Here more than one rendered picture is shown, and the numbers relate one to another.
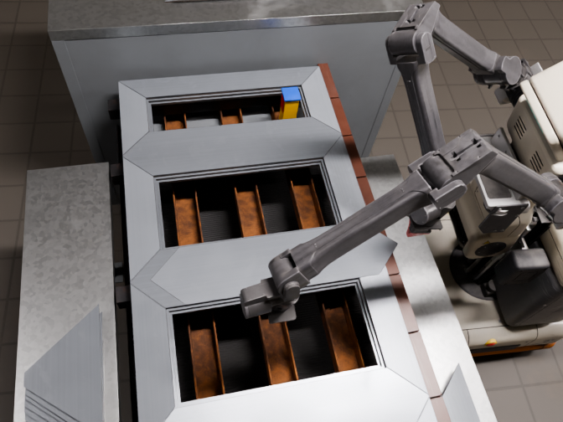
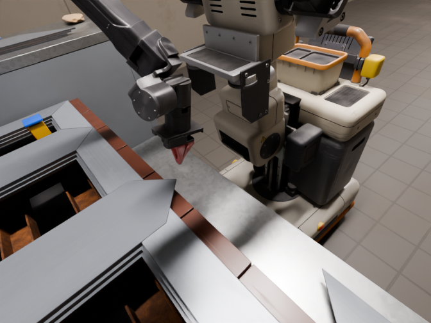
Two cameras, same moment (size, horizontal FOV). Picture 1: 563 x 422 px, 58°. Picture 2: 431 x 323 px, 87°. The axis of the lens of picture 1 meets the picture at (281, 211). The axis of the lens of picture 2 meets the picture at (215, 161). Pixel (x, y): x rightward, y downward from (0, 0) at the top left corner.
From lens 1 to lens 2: 108 cm
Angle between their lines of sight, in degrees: 18
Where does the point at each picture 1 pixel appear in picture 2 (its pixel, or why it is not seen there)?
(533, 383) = (363, 237)
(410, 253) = (209, 189)
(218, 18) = not seen: outside the picture
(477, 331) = (306, 223)
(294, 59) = (43, 104)
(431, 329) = (269, 247)
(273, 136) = (18, 158)
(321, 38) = (52, 76)
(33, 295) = not seen: outside the picture
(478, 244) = (257, 144)
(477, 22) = not seen: hidden behind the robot
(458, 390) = (350, 308)
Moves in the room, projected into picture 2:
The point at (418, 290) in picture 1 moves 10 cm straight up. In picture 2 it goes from (233, 217) to (231, 196)
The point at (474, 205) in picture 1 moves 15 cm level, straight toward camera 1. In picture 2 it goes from (235, 119) to (229, 146)
